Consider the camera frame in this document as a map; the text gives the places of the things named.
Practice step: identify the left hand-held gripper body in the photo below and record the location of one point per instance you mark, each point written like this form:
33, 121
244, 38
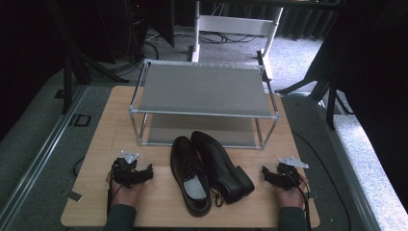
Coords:
124, 171

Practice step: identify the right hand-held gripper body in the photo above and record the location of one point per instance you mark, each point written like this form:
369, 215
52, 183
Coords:
288, 174

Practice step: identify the black leather shoe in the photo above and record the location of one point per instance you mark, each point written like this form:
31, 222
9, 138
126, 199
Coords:
221, 166
191, 179

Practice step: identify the grey metal shoe rack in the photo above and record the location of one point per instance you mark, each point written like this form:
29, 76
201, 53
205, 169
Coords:
202, 86

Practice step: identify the person's left hand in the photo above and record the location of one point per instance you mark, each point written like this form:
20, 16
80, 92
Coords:
127, 194

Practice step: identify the person's right hand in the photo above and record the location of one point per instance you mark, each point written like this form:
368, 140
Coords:
291, 197

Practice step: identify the grey tape strip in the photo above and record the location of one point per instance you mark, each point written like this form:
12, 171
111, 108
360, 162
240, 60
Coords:
72, 195
313, 194

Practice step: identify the black metal stand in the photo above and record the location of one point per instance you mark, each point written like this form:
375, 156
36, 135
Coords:
68, 80
330, 102

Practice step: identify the aluminium floor rail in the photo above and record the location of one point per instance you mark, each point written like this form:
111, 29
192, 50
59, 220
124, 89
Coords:
41, 147
349, 166

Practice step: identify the white desk frame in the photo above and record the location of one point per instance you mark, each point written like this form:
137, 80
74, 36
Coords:
235, 25

